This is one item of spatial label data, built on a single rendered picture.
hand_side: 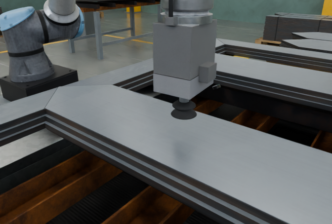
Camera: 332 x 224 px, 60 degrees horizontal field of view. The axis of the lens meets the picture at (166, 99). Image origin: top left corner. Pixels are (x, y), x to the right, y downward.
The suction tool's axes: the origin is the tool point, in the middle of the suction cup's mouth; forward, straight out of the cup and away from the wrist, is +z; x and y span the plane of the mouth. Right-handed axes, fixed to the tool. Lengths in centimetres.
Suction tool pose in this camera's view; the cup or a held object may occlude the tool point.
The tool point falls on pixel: (184, 113)
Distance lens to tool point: 48.0
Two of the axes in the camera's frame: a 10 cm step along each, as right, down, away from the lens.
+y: 5.3, -3.3, 7.8
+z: 0.0, 9.2, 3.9
